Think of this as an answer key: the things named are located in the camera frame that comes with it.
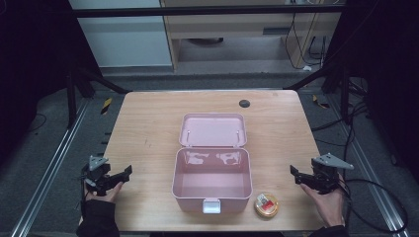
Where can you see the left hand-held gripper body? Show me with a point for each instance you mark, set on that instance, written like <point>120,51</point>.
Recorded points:
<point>97,171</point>

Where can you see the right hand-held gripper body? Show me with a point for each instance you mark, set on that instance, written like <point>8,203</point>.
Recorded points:
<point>326,174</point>

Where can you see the person's left hand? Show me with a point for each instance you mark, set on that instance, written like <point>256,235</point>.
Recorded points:
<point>107,197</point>

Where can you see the person's right hand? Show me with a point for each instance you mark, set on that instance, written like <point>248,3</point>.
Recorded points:
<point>326,205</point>

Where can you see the round yellow tin red label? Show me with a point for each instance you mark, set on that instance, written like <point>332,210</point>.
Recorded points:
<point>266,205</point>

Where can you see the yellow black tape strip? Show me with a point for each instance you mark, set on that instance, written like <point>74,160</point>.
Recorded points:
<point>318,101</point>
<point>106,105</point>

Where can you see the black metal stand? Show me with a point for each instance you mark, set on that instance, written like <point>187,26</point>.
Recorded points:
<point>71,102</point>
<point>345,98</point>

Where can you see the pink plastic storage box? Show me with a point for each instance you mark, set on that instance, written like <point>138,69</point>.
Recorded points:
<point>212,164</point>

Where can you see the dark round table grommet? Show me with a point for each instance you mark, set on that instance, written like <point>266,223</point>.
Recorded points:
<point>244,103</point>

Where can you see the white plug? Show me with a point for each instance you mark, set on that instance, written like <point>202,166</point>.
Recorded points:
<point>307,68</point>

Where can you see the black curtain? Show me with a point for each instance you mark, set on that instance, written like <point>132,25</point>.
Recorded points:
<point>33,65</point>
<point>388,65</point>

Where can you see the white cabinet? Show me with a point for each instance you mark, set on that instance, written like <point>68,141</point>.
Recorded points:
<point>125,39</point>

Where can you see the light wooden desk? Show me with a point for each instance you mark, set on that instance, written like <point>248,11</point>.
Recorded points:
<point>230,28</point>

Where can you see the aluminium floor rail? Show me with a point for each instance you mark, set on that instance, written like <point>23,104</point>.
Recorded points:
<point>49,168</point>
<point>378,191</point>

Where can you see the black horizontal frame bar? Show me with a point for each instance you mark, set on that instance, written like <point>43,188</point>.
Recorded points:
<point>197,11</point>

